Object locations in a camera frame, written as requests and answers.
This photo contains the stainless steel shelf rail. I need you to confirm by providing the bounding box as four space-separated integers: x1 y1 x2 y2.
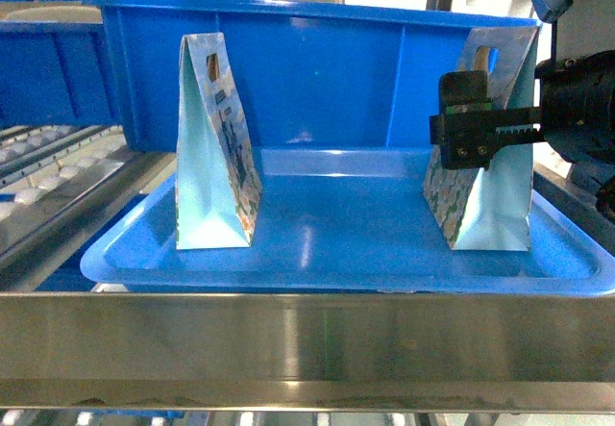
1 293 614 413

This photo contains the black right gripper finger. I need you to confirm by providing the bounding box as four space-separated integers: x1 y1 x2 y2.
430 70 545 170

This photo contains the blue crate at left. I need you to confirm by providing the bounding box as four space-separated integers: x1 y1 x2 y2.
1 21 121 127

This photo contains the blue plastic tray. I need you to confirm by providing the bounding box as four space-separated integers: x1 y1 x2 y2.
81 149 614 297

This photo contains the large blue plastic crate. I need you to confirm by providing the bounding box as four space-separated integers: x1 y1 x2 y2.
85 0 521 152

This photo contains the white roller conveyor track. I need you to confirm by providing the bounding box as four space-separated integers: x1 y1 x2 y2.
1 126 126 221

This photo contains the flower gift bag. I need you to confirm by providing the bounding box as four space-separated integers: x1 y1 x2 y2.
175 33 262 250
423 26 539 251

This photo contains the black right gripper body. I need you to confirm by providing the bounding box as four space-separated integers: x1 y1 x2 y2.
533 50 615 223

